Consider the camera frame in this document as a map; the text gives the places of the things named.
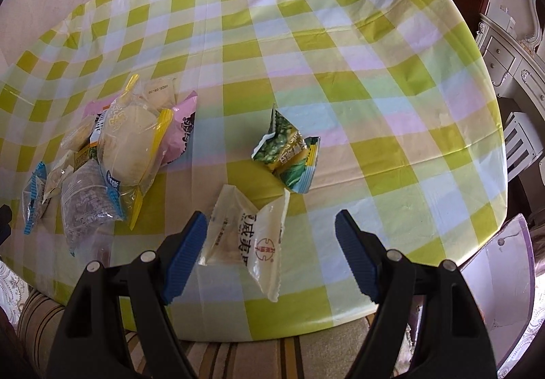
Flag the clear brown cracker packet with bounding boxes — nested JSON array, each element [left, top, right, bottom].
[[60, 115, 100, 152]]

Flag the pink snack packet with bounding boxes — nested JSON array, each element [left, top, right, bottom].
[[83, 93, 199, 167]]

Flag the clear cake packet yellow edges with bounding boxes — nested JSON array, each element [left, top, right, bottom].
[[97, 75, 175, 231]]

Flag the purple rimmed cardboard box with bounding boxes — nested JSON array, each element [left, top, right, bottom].
[[462, 213, 537, 375]]

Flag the dark green snack packet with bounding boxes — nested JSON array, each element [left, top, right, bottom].
[[251, 104, 307, 171]]

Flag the green checked plastic tablecloth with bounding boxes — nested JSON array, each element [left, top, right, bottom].
[[0, 0, 509, 341]]

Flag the clear snack packet blue edges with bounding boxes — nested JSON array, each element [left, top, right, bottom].
[[60, 158, 126, 256]]

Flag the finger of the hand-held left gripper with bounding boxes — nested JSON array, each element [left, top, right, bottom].
[[0, 205, 13, 247]]

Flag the small cream snack packet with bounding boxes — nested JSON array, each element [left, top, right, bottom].
[[43, 149, 75, 205]]

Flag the white slatted stool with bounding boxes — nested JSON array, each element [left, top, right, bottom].
[[502, 110, 545, 181]]

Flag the small blue edged snack packet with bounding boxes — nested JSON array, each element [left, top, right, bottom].
[[22, 162, 48, 235]]

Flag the small white box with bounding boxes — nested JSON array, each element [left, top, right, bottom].
[[496, 4, 518, 33]]

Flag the cream snack packet red logo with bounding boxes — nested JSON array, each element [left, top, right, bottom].
[[200, 184, 291, 303]]

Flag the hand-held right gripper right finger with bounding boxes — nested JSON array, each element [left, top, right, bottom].
[[334, 209, 499, 379]]

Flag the white ornate dressing table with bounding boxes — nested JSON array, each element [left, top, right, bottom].
[[477, 0, 545, 99]]

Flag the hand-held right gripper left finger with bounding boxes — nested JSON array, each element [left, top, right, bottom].
[[47, 211, 210, 379]]

